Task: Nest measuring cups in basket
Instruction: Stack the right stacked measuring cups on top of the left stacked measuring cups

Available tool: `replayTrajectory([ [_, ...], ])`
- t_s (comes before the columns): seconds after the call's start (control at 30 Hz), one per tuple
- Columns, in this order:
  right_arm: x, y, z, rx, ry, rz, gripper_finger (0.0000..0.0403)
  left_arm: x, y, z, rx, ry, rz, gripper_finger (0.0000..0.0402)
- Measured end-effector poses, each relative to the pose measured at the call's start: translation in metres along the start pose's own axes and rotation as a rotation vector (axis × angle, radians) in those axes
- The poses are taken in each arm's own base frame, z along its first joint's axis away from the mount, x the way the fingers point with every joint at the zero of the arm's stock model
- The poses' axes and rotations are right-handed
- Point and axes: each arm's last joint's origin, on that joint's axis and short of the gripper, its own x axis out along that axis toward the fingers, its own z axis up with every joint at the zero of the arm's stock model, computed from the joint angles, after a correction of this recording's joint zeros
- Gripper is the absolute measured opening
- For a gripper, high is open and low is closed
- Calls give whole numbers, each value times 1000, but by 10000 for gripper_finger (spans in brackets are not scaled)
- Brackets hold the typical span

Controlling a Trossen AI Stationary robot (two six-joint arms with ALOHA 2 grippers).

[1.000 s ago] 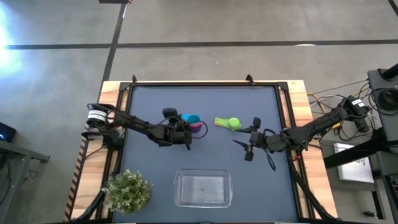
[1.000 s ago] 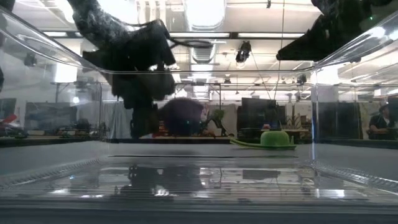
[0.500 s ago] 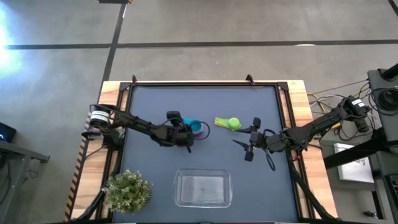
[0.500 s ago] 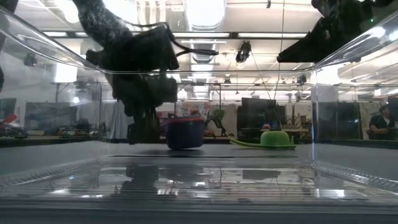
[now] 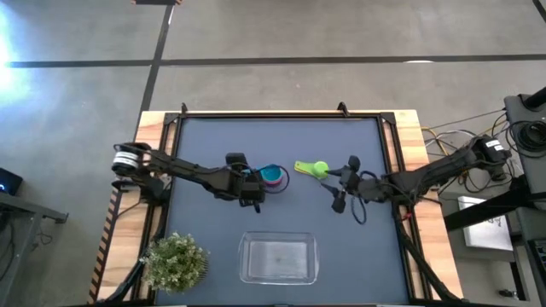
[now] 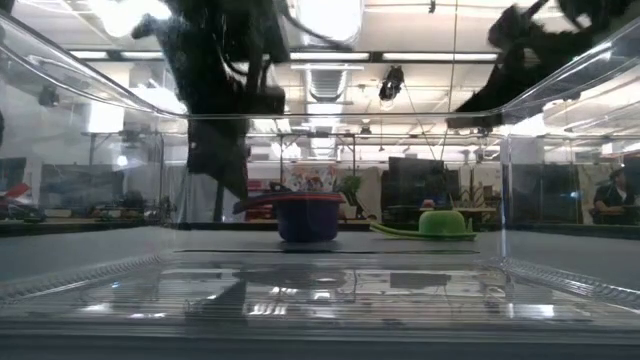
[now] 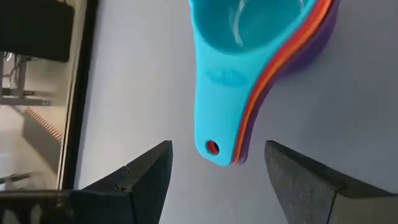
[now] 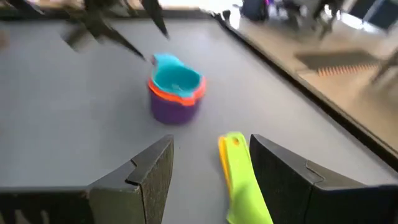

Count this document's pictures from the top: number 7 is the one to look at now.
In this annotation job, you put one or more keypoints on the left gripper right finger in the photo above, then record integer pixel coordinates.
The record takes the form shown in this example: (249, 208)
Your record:
(304, 193)

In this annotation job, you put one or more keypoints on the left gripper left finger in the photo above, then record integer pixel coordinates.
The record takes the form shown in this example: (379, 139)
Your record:
(149, 180)

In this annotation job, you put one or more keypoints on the teal measuring cup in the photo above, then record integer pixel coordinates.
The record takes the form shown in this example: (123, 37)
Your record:
(224, 109)

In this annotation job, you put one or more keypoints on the purple measuring cup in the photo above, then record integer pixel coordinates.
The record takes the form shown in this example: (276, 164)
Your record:
(314, 49)

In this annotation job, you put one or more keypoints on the orange measuring cup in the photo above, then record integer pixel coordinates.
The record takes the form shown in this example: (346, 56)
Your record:
(297, 46)

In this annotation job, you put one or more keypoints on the orange striped strip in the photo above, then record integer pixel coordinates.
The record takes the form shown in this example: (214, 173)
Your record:
(43, 124)

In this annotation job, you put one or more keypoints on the black flat panel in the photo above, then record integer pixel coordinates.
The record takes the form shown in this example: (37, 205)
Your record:
(31, 28)

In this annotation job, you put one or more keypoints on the black table frame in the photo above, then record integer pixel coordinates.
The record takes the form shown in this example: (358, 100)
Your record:
(80, 93)

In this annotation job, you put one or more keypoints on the grey metal leg frame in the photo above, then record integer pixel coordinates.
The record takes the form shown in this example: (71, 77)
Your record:
(21, 101)

